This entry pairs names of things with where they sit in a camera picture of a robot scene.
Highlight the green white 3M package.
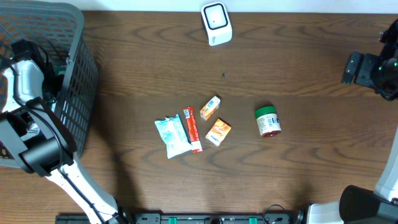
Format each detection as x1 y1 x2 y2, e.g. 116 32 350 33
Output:
53 65 67 77

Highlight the black looped cable at rail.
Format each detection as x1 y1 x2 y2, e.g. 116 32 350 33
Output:
262 203 287 224

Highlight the black mounting rail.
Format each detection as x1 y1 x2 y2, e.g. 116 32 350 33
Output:
55 212 295 224

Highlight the red snack stick packet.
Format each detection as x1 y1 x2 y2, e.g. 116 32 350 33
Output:
183 106 203 153

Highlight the grey plastic mesh basket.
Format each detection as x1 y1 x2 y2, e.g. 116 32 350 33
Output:
1 1 99 156

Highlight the white teal wipes packet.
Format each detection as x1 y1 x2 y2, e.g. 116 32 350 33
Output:
154 114 193 159

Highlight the green lid cream jar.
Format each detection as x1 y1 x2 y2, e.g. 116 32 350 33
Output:
254 106 282 138

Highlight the white cube barcode scanner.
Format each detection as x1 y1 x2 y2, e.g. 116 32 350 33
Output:
201 1 233 46

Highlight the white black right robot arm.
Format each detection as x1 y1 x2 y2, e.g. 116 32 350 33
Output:
292 21 397 224

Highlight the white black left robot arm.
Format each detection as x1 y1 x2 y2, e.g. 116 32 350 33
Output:
1 39 129 223

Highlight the orange small box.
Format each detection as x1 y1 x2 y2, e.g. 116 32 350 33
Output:
205 119 231 147
200 96 221 121

